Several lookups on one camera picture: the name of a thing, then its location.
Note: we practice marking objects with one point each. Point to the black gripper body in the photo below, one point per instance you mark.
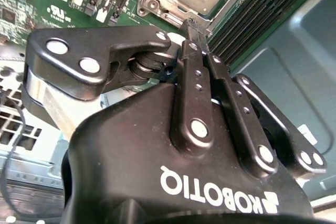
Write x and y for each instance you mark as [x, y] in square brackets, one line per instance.
[131, 169]

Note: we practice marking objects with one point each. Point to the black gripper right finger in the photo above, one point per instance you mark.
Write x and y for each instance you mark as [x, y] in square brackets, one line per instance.
[244, 119]

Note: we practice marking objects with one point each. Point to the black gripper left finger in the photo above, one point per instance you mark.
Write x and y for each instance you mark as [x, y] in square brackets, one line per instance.
[78, 48]

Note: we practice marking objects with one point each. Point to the metal socket cover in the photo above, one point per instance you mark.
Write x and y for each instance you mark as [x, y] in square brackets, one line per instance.
[168, 7]

